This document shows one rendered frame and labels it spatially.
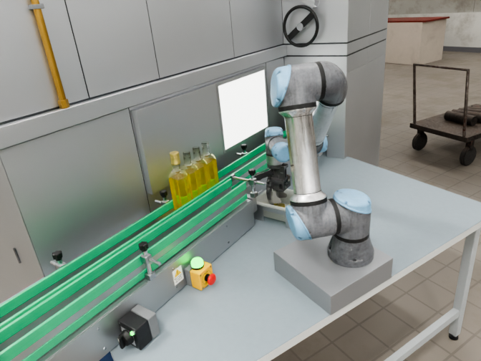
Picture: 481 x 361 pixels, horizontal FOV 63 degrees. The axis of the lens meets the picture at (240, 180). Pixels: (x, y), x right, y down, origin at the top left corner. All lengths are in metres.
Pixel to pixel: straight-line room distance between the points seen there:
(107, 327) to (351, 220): 0.78
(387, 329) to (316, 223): 1.23
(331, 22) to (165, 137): 1.11
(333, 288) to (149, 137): 0.85
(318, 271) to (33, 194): 0.92
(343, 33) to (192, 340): 1.64
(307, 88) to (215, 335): 0.78
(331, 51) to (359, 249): 1.23
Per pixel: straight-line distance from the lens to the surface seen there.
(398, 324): 2.38
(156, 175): 1.58
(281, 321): 1.27
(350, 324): 2.33
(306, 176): 1.19
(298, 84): 1.16
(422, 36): 9.74
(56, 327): 1.17
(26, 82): 1.29
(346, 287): 1.27
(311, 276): 1.30
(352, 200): 1.25
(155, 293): 1.33
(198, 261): 1.37
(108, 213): 1.50
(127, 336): 1.23
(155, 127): 1.54
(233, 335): 1.24
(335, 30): 2.22
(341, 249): 1.32
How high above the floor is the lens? 1.65
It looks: 25 degrees down
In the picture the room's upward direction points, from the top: 6 degrees counter-clockwise
